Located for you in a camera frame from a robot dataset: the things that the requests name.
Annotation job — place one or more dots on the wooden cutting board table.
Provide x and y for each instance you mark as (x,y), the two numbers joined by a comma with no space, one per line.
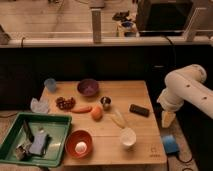
(107,149)

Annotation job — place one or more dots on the orange carrot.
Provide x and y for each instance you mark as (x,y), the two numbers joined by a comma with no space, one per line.
(82,110)

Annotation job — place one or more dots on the blue tape roll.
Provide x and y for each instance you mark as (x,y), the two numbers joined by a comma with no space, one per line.
(170,144)

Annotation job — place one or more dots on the blue sponge block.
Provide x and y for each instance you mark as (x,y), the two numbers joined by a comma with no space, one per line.
(39,143)

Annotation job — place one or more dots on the dark red grapes bunch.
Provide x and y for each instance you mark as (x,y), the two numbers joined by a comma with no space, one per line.
(65,104)

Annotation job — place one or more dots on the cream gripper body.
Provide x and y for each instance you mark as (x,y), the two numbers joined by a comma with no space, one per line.
(167,118)

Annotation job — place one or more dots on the orange apple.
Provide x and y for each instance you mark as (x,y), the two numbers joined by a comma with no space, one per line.
(96,113)

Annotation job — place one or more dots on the white egg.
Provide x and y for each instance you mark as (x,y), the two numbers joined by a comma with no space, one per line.
(81,147)

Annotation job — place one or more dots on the yellow banana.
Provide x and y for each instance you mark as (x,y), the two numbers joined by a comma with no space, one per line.
(118,119)

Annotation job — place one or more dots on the white paper cup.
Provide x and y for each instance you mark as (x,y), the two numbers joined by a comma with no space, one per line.
(127,138)

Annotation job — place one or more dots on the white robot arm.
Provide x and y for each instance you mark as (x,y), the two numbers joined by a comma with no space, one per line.
(185,84)

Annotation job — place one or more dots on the red bowl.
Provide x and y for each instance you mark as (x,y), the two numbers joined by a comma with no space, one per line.
(76,137)

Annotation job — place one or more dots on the green plastic tray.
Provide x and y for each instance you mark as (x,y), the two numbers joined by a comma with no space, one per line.
(56,126)

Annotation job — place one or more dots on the black knife in tray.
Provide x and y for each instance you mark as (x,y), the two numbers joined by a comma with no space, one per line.
(28,132)

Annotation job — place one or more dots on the purple bowl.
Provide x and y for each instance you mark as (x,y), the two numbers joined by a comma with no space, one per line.
(88,87)

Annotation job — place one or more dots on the small steel cup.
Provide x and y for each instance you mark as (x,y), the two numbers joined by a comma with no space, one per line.
(106,102)

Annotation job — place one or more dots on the black monitor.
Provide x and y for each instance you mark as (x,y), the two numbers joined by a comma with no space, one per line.
(162,16)

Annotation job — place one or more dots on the blue plastic cup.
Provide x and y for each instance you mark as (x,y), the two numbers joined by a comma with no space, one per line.
(50,84)

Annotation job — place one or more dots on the crumpled clear plastic bag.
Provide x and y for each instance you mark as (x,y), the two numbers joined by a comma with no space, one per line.
(39,106)

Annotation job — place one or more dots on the crumpled foil piece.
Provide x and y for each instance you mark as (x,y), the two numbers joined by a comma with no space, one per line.
(22,151)

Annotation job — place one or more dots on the black rectangular remote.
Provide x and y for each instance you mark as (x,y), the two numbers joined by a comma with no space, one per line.
(139,110)

